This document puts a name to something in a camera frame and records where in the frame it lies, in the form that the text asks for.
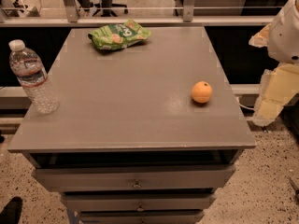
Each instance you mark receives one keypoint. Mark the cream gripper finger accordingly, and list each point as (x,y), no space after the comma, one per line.
(260,39)
(277,88)

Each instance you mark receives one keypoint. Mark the green rice chip bag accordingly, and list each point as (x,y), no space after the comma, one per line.
(118,36)

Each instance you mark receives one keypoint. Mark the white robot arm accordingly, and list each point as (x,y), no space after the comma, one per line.
(283,37)

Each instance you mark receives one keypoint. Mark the orange fruit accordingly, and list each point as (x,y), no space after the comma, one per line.
(201,92)

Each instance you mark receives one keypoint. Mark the grey drawer cabinet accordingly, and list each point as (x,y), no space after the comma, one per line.
(128,144)

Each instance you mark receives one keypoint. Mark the clear plastic water bottle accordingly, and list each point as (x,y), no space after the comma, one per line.
(30,72)

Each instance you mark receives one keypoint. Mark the black shoe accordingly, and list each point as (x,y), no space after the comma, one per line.
(11,213)

